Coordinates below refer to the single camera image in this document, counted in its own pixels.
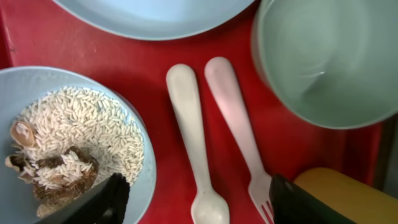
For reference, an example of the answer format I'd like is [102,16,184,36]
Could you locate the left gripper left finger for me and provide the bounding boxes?
[37,173,130,224]

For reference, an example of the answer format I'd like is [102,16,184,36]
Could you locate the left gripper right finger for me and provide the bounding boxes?
[269,175,354,224]

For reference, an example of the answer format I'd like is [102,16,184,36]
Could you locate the yellow plastic cup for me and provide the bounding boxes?
[294,167,397,224]

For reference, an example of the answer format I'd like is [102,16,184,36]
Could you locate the rice and food scraps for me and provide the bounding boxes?
[5,86,145,218]

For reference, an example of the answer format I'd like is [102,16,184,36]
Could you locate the light blue small bowl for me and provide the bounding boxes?
[1,66,156,224]

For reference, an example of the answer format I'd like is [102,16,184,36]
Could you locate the mint green bowl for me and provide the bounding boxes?
[252,0,397,129]

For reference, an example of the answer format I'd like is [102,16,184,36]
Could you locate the cream plastic spoon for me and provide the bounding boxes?
[166,63,230,224]

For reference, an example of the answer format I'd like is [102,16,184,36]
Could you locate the pink plastic fork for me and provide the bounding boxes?
[205,57,274,223]

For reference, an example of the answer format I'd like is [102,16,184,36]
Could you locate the red serving tray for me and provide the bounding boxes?
[1,0,381,223]

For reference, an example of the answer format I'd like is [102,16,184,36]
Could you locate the light blue plate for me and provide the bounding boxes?
[53,0,254,41]

